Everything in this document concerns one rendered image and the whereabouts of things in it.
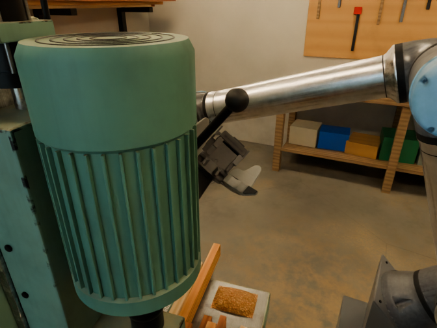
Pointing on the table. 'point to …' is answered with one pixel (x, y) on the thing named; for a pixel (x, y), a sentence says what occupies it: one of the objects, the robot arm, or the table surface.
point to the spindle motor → (119, 161)
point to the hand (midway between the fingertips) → (218, 164)
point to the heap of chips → (235, 301)
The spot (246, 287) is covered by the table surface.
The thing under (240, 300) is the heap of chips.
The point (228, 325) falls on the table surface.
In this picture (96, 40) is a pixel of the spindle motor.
